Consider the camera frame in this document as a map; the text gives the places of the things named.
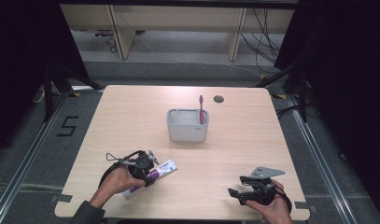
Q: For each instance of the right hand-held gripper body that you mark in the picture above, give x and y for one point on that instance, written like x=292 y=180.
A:
x=262 y=189

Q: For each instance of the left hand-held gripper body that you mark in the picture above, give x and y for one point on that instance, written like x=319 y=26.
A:
x=141 y=164

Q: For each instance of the purple and white toothpaste tube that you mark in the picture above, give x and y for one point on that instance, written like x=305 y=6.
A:
x=166 y=168

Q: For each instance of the white toothbrush holder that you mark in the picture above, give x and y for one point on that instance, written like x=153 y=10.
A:
x=187 y=129

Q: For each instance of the pink toothbrush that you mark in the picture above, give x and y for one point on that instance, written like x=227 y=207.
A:
x=201 y=112

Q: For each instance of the person's right hand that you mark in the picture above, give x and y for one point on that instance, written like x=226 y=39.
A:
x=273 y=210

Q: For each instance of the person's left hand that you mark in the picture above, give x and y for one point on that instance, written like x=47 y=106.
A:
x=119 y=182

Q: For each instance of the black metal stand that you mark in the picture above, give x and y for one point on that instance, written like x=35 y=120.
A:
x=49 y=93
x=301 y=90

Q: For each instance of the black curtain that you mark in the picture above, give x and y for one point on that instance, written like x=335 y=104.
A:
x=22 y=62
x=346 y=77

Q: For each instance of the light wooden desk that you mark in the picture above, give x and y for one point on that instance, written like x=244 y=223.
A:
x=178 y=21

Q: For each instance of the metal floor rail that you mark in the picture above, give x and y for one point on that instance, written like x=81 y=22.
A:
x=321 y=161
x=25 y=155

